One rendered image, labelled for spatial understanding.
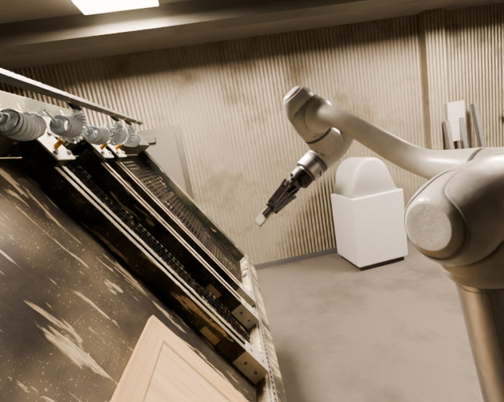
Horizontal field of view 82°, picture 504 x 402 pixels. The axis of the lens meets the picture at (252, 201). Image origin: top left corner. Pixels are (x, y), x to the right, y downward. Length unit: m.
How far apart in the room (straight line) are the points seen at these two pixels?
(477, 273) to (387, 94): 4.27
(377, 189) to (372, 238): 0.60
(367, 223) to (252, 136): 1.84
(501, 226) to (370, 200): 3.30
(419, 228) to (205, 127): 3.64
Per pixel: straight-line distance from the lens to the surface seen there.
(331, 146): 0.99
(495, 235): 0.49
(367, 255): 3.91
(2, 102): 1.93
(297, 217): 4.23
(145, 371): 0.81
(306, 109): 0.90
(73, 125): 1.01
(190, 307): 1.07
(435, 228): 0.48
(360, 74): 4.56
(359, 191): 3.71
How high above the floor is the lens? 1.72
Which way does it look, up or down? 10 degrees down
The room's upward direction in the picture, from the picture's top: 10 degrees counter-clockwise
